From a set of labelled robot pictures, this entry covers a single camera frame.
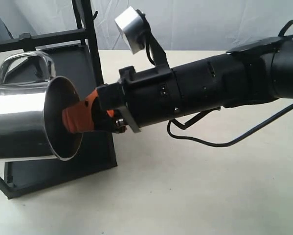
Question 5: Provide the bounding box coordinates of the white backdrop cloth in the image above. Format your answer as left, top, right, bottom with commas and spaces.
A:
0, 0, 293, 50

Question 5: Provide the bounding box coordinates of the stainless steel mug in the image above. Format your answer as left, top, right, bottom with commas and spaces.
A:
0, 51, 83, 161

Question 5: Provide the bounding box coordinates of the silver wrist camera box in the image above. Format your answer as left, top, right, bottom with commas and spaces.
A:
114, 6, 150, 54

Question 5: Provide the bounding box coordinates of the black cable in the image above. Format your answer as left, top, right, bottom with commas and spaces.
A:
167, 97, 293, 148

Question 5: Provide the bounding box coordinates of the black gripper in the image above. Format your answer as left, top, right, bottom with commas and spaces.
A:
62, 66, 183, 133

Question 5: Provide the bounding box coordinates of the black metal rack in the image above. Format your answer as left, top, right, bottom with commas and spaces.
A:
0, 0, 117, 199

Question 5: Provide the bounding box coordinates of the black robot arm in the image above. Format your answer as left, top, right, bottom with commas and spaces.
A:
62, 36, 293, 133

